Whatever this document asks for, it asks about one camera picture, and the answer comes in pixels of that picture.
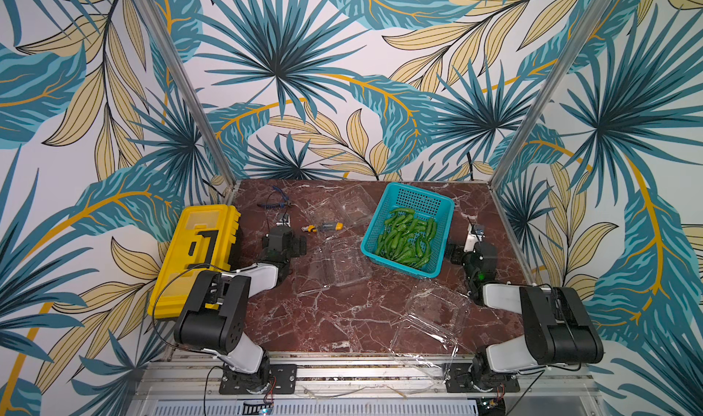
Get teal perforated plastic basket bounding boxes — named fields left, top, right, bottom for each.
left=361, top=183, right=455, bottom=279

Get right aluminium frame post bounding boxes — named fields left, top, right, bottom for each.
left=489, top=0, right=611, bottom=192

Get yellow black utility knife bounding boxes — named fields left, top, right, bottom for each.
left=301, top=222, right=344, bottom=233

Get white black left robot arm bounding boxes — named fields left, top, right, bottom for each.
left=173, top=225, right=308, bottom=386

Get yellow plastic toolbox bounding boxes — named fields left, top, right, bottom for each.
left=148, top=205, right=243, bottom=320

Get blue handled pliers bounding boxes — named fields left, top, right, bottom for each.
left=256, top=185, right=291, bottom=210

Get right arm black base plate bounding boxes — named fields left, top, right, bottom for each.
left=442, top=363, right=520, bottom=393

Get clear clamshell pepper container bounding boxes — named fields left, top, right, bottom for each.
left=293, top=237, right=373, bottom=295
left=306, top=185, right=377, bottom=229

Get left aluminium frame post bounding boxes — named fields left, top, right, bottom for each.
left=133, top=0, right=237, bottom=191

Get white vented front panel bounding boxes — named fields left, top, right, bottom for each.
left=134, top=399, right=479, bottom=415

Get green peppers in basket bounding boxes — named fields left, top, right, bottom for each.
left=375, top=207, right=438, bottom=270

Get aluminium frame post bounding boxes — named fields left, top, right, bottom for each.
left=489, top=0, right=611, bottom=192
left=133, top=0, right=237, bottom=191

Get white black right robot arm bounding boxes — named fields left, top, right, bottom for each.
left=445, top=239, right=604, bottom=382

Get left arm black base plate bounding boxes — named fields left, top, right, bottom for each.
left=219, top=363, right=298, bottom=396

